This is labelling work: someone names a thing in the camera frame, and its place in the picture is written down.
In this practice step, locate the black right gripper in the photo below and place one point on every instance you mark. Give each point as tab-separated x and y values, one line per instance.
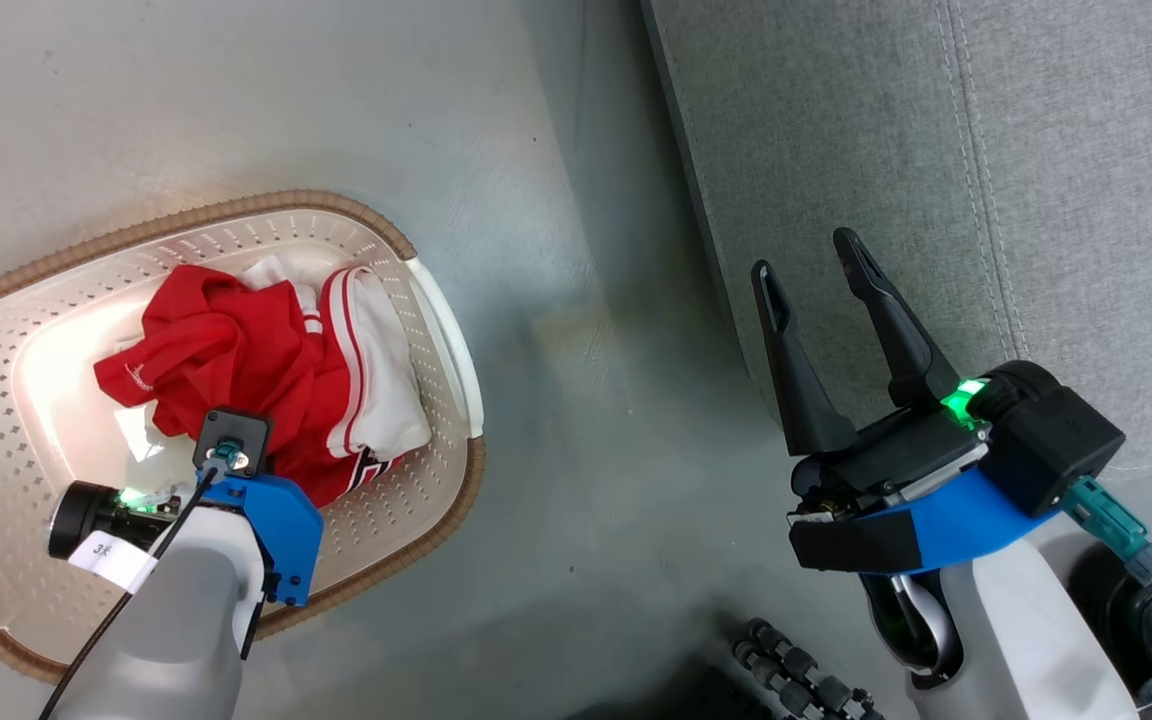
896	455

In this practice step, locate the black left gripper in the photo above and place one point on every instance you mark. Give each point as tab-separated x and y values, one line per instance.
86	515

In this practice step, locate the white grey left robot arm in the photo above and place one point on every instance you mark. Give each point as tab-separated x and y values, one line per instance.
176	620

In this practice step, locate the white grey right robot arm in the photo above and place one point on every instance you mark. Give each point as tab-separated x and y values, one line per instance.
1016	640

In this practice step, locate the red and white garment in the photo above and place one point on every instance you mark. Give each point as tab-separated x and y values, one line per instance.
226	340

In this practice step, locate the grey fabric sofa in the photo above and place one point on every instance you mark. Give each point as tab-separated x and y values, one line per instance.
836	120

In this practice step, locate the white garment with red stripes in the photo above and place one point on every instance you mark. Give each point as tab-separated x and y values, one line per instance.
386	380

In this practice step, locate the white paper label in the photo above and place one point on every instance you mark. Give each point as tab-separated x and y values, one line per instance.
111	560

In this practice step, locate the black segmented flexible leg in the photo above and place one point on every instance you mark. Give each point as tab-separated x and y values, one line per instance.
771	680
816	672

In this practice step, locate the teal left camera connector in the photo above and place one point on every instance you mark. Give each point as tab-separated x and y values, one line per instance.
226	456

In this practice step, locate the teal camera connector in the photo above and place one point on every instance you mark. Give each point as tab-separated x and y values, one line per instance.
1106	515
226	456

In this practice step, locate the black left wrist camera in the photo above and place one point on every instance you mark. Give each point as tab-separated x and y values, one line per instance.
250	430

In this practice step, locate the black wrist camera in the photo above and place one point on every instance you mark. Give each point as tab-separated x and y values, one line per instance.
250	430
1056	445

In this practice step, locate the blue right camera mount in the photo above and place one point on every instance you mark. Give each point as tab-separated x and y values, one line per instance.
956	520

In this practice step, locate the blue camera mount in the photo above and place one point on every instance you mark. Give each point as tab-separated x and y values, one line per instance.
956	520
281	530

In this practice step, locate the blue left camera mount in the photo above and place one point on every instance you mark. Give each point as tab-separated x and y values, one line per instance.
281	530

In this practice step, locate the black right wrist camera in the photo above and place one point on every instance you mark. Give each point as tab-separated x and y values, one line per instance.
1056	445

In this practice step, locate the teal right camera connector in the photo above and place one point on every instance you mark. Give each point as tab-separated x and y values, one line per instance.
1106	515

